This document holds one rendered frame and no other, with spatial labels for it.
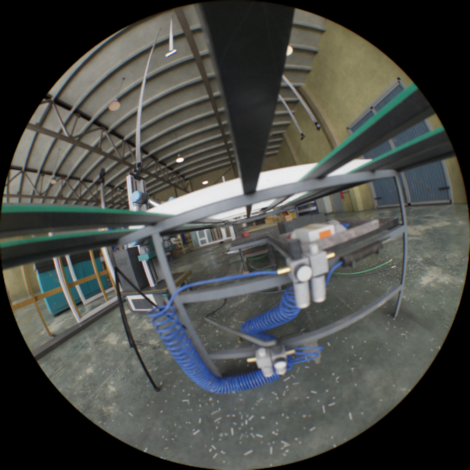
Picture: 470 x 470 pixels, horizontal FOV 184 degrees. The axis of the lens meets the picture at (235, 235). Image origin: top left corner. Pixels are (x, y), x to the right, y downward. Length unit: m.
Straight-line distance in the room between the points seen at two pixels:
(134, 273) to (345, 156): 1.92
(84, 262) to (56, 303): 1.41
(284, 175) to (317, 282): 0.45
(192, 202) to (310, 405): 1.03
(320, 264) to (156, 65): 8.36
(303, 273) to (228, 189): 0.44
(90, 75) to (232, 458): 9.29
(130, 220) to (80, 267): 4.10
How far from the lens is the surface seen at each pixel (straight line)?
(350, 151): 0.35
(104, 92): 9.08
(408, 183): 6.54
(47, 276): 4.19
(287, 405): 0.78
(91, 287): 4.55
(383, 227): 0.80
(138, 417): 1.01
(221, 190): 0.63
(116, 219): 0.39
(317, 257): 0.41
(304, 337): 0.67
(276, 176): 0.65
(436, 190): 6.12
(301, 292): 0.43
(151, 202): 1.59
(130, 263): 1.86
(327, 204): 10.58
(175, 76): 8.65
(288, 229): 0.92
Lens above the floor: 0.74
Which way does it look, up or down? 3 degrees down
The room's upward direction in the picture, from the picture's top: 15 degrees counter-clockwise
